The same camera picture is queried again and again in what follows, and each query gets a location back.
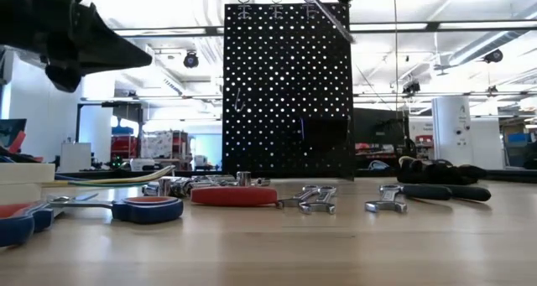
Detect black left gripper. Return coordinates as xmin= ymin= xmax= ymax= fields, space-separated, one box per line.
xmin=0 ymin=0 xmax=154 ymax=94

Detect translucent red handle screwdriver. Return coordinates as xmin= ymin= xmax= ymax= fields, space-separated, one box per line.
xmin=293 ymin=0 xmax=357 ymax=44

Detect black perforated pegboard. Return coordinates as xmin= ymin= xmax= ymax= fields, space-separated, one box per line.
xmin=221 ymin=3 xmax=356 ymax=181

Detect red T-handle driver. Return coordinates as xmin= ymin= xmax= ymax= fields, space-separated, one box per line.
xmin=190 ymin=185 xmax=279 ymax=207

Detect chrome combination wrench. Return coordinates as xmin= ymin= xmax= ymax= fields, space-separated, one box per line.
xmin=298 ymin=185 xmax=338 ymax=216
xmin=363 ymin=184 xmax=409 ymax=214
xmin=275 ymin=185 xmax=322 ymax=210

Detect black handled needle-nose pliers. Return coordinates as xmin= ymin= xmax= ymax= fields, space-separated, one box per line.
xmin=400 ymin=183 xmax=493 ymax=203

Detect black metal rack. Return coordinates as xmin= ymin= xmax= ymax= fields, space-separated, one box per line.
xmin=75 ymin=101 xmax=144 ymax=169

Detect red tool chest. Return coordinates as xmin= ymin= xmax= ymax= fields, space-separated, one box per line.
xmin=110 ymin=133 xmax=139 ymax=160

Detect white box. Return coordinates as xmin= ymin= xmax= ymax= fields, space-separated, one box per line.
xmin=60 ymin=142 xmax=92 ymax=173

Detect blue monitor screen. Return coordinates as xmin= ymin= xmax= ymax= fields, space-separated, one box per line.
xmin=0 ymin=117 xmax=27 ymax=151

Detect chrome J hook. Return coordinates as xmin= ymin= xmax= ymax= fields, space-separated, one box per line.
xmin=233 ymin=86 xmax=246 ymax=113

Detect dark monitor screen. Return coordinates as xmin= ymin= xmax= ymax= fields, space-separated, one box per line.
xmin=354 ymin=107 xmax=410 ymax=147

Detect black pegboard bin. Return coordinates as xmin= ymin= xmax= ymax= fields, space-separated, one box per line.
xmin=299 ymin=116 xmax=351 ymax=153

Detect white cylindrical appliance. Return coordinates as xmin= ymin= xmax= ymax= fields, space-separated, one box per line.
xmin=430 ymin=95 xmax=473 ymax=166

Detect black work gloves with tag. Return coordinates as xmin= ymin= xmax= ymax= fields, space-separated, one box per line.
xmin=396 ymin=155 xmax=488 ymax=185

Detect white cabinet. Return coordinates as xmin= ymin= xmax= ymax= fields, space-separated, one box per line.
xmin=472 ymin=117 xmax=504 ymax=169

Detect thin hanging cable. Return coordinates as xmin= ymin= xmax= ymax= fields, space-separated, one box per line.
xmin=393 ymin=0 xmax=398 ymax=123

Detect black ceiling camera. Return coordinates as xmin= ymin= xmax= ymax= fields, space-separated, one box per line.
xmin=182 ymin=49 xmax=201 ymax=70
xmin=482 ymin=48 xmax=504 ymax=65
xmin=401 ymin=79 xmax=422 ymax=96

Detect yellow cable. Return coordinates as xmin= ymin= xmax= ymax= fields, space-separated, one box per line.
xmin=41 ymin=164 xmax=176 ymax=187

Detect green cable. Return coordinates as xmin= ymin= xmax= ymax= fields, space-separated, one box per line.
xmin=66 ymin=179 xmax=146 ymax=189

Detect black aluminium table frame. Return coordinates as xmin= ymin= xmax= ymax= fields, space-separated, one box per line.
xmin=54 ymin=167 xmax=537 ymax=183

